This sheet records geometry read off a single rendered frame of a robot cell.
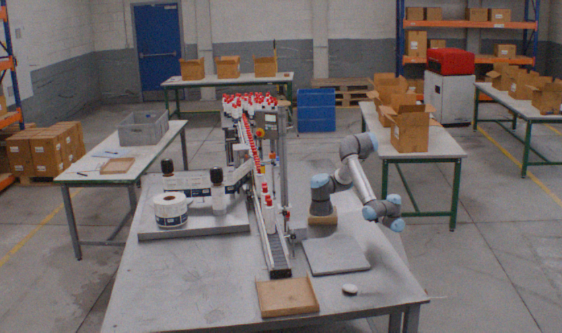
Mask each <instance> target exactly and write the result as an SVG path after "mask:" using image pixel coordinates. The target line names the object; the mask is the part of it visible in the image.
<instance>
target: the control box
mask: <svg viewBox="0 0 562 333"><path fill-rule="evenodd" d="M264 113H273V114H276V116H277V122H265V114H264ZM278 118H279V115H278V111H277V107H275V110H272V109H271V106H266V107H265V109H262V107H259V108H257V109H256V131H261V132H262V135H261V136H260V137H258V136H257V138H262V139H274V140H279V124H278ZM265 124H275V125H277V131H273V130H266V129H265Z"/></svg>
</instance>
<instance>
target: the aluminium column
mask: <svg viewBox="0 0 562 333"><path fill-rule="evenodd" d="M277 111H278V114H285V106H284V105H279V106H277ZM278 124H279V133H286V123H285V118H278ZM278 142H279V174H280V191H281V207H284V206H285V207H288V206H289V198H288V178H287V142H286V137H279V140H278Z"/></svg>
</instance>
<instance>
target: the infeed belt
mask: <svg viewBox="0 0 562 333"><path fill-rule="evenodd" d="M258 202H259V205H260V210H261V212H262V203H261V198H258ZM267 239H268V242H269V247H270V250H271V255H272V258H273V263H274V267H273V268H272V267H271V268H272V270H273V271H274V270H286V269H289V267H288V263H287V260H286V257H285V253H284V250H283V247H282V244H281V240H280V237H279V233H278V230H277V227H276V224H275V234H273V235H269V234H267Z"/></svg>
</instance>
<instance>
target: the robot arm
mask: <svg viewBox="0 0 562 333"><path fill-rule="evenodd" d="M377 150H378V140H377V138H376V136H375V134H374V133H373V132H365V133H359V134H355V135H348V136H347V137H345V138H344V139H343V140H342V141H341V143H340V145H339V158H340V160H341V163H342V166H341V168H339V169H337V170H336V171H335V173H334V174H331V175H329V174H326V173H323V174H316V175H314V176H313V177H312V178H311V180H310V188H311V200H312V201H311V204H310V208H309V213H310V214H311V215H313V216H317V217H323V216H327V215H331V214H332V213H333V212H334V207H333V205H332V202H331V200H330V194H334V193H338V192H342V191H347V190H349V189H351V188H352V187H353V185H354V186H355V188H356V191H357V193H358V195H359V197H360V199H361V201H362V203H363V205H364V207H363V208H362V215H363V217H364V218H365V220H367V221H368V220H369V221H368V222H372V221H374V222H375V223H377V222H379V223H380V224H382V225H384V226H385V227H387V228H389V229H391V231H394V232H397V233H399V232H401V231H402V230H403V229H404V227H405V222H404V220H403V219H401V204H402V203H401V197H400V196H399V195H397V194H390V195H388V196H387V199H386V201H383V202H379V203H378V202H377V200H376V197H375V195H374V193H373V191H372V188H371V187H370V184H369V182H368V180H367V178H366V176H365V174H364V172H363V169H362V167H361V165H360V164H361V162H362V161H363V159H366V158H367V157H368V156H369V155H370V154H371V153H374V152H376V151H377Z"/></svg>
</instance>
